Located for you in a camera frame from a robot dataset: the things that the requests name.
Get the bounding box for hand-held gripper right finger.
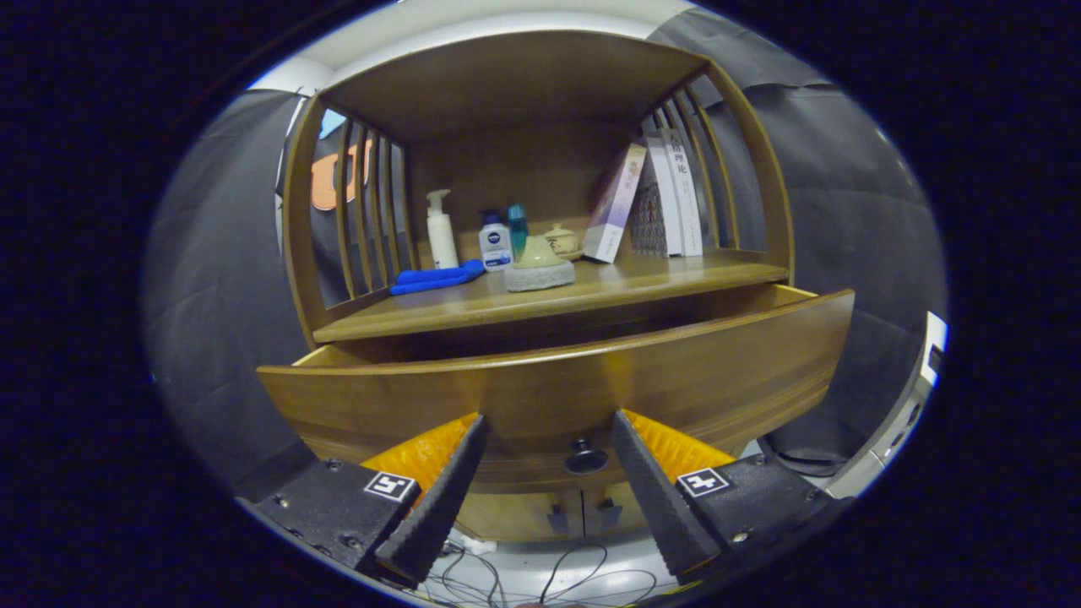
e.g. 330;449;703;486
608;409;850;585

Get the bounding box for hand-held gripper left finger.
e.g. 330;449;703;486
236;412;492;590

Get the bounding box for wooden drawer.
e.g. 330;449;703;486
258;285;856;495

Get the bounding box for pale green scrub brush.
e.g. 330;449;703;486
504;235;577;293

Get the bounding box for wooden cabinet door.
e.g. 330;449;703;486
583;483;653;538
456;488;585;543

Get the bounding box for wooden countertop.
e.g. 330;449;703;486
312;249;790;344

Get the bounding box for wooden cabinet with slatted shelf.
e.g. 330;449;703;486
281;31;796;543

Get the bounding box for blue folded cloth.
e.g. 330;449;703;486
388;259;486;296

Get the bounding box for white appliance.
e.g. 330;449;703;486
823;311;948;501

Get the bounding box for white lotion bottle blue cap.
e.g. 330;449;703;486
478;209;513;273

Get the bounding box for white pump bottle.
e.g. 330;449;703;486
426;189;460;270

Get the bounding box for patterned cover book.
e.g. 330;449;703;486
629;135;685;258

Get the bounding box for purple and white book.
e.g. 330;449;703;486
582;143;648;263

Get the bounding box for white book black lettering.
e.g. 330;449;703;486
660;127;704;257

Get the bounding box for tangled black cables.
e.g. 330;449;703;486
422;540;676;608

